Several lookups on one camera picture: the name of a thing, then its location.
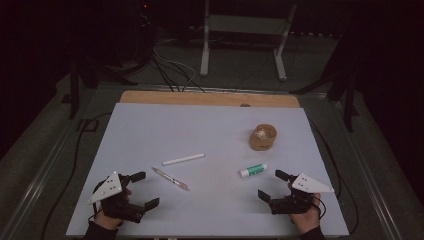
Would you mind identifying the white floor cable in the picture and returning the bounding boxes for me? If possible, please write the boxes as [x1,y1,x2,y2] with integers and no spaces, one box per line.
[152,38,198,92]

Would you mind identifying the clear pen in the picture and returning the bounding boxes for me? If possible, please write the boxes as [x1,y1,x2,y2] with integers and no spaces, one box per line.
[151,166,191,192]

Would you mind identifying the hand-held gripper cable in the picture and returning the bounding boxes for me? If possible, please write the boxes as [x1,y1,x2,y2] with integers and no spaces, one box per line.
[87,181,104,224]
[312,195,328,221]

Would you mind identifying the person's left hand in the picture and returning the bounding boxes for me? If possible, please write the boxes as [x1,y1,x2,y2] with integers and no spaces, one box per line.
[93,188,133,232]

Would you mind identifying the green and white glue stick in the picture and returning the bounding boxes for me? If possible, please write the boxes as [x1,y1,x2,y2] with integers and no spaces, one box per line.
[238,162,269,179]

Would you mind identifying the white table mat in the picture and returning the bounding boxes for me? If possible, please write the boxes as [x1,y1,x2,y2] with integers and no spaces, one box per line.
[65,102,350,238]

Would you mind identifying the white pen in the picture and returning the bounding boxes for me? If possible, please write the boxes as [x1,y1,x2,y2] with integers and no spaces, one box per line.
[162,153,206,167]

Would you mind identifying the left hand-held gripper cable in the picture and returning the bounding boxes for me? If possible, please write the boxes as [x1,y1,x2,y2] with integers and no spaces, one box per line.
[87,181,104,224]

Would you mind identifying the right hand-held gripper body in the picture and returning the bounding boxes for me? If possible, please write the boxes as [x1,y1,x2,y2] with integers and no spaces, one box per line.
[269,172,335,216]

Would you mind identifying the person's right hand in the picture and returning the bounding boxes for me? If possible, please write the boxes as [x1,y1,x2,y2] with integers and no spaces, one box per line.
[287,183,323,236]

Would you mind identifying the grey metal stand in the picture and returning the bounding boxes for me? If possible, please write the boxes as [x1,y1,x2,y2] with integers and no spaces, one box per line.
[199,0,299,82]

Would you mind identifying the black floor stand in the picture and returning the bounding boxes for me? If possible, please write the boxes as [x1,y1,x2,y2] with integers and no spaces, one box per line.
[61,54,138,120]
[289,64,360,133]

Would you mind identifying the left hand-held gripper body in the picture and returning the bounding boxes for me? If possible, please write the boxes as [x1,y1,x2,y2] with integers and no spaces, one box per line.
[87,171,148,224]

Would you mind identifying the dark equipment with red light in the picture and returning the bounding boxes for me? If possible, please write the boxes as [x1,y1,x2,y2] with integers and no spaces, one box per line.
[131,0,158,34]

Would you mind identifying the long black floor cable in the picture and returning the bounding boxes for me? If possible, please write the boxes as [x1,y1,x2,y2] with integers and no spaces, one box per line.
[40,112,113,240]
[308,118,360,235]

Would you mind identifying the black floor cable bundle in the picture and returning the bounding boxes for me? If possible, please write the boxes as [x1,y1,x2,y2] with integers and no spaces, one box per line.
[149,53,208,94]

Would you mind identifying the round wooden pen holder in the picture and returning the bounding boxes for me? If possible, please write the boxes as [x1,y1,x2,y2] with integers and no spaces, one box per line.
[249,123,278,152]

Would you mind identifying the right hand-held gripper cable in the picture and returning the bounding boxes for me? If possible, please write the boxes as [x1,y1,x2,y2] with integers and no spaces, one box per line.
[312,195,328,221]

